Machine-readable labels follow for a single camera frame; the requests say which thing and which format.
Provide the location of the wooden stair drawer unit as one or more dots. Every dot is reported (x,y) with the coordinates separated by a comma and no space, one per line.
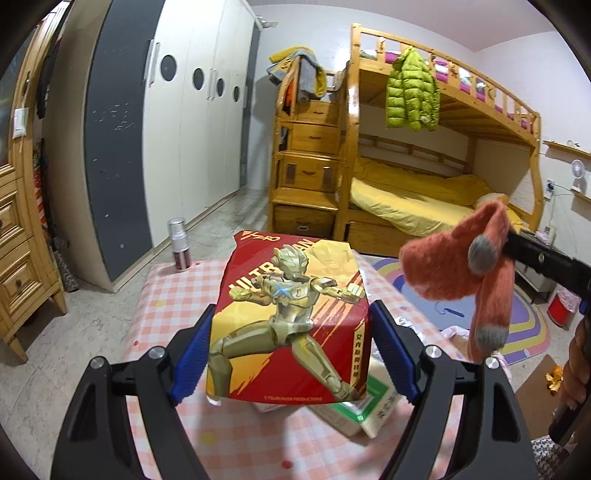
(305,160)

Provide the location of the red Ultraman snack bag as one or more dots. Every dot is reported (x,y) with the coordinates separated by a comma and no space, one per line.
(291,323)

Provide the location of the wooden cabinet with drawers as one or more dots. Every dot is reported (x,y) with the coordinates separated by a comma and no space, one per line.
(29,273)

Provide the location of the orange plush toy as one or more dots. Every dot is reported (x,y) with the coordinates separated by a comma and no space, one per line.
(491,203)

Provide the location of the yellow bed sheet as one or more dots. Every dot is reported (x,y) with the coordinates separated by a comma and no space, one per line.
(418,204)

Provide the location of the clothes pile on stairs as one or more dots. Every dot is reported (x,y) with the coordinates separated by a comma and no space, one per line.
(312,79)

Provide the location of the pink checkered tablecloth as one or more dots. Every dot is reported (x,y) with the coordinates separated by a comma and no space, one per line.
(234,440)

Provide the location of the green white paper box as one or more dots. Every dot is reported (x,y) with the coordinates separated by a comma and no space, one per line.
(367,415)

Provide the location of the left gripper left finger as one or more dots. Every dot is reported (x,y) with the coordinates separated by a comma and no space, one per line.
(95,440)

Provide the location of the small white fan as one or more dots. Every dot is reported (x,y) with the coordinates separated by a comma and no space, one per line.
(579,176)

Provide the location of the white spray bottle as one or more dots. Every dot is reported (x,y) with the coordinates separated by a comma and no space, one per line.
(179,244)

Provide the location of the person's right hand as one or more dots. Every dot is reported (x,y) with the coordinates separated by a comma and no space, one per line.
(576,372)

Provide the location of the grey bedside cabinet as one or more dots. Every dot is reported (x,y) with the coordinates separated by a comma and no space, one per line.
(541,286)

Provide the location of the red trash bin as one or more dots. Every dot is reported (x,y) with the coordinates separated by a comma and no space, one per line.
(563,306)

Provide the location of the wooden bunk bed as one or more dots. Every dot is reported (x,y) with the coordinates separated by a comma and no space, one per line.
(484,130)

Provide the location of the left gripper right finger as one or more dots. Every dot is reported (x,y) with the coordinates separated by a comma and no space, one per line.
(492,441)

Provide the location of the brown cardboard sheet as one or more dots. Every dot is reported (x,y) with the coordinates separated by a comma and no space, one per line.
(536,401)

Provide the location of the orange fuzzy sock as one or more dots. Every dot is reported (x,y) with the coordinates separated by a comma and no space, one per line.
(465,261)

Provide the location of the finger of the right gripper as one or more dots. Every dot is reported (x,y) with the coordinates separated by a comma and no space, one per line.
(567,272)

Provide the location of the orange peels on cardboard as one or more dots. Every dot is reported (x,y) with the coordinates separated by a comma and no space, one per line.
(554,379)

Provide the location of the rainbow floor rug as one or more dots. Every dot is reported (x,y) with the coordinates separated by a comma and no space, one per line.
(528,334)

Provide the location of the grey and white wardrobe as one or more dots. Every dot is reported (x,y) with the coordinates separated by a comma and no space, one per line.
(143,125)

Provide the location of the green puffer jacket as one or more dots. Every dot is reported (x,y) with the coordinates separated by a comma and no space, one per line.
(413,97)

